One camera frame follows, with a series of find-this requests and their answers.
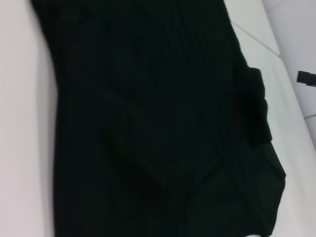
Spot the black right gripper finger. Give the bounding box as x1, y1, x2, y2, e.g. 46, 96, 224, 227
296, 71, 316, 87

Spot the black shirt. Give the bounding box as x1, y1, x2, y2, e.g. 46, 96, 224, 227
29, 0, 287, 237

